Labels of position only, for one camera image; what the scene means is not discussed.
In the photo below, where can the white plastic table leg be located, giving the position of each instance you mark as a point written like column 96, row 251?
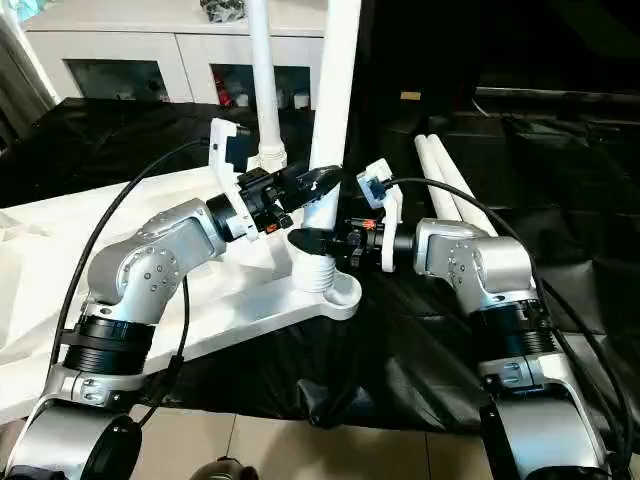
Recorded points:
column 465, row 190
column 335, row 90
column 440, row 175
column 264, row 80

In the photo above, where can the white plastic table top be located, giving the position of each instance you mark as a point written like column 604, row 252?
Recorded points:
column 60, row 260

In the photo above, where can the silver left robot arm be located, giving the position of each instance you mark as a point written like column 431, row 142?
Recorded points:
column 140, row 280

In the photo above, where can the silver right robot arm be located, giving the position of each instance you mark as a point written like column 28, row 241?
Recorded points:
column 500, row 290

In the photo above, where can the black plastic mat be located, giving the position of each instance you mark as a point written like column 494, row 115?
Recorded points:
column 400, row 350

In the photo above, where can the small tan tag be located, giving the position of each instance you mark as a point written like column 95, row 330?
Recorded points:
column 410, row 96

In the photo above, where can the white glass-door cabinet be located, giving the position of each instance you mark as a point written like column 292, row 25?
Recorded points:
column 150, row 55

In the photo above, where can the crumpled grey object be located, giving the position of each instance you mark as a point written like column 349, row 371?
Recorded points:
column 222, row 9

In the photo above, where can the dark grey rounded object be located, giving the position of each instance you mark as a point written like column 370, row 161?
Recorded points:
column 222, row 470

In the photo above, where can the dark grey curtain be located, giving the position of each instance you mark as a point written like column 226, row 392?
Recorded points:
column 20, row 80

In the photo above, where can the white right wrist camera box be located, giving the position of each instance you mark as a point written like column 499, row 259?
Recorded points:
column 385, row 210

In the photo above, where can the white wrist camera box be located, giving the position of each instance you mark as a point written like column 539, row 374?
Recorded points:
column 385, row 210
column 228, row 165

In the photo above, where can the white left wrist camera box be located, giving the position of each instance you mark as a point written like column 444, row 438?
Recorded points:
column 228, row 165

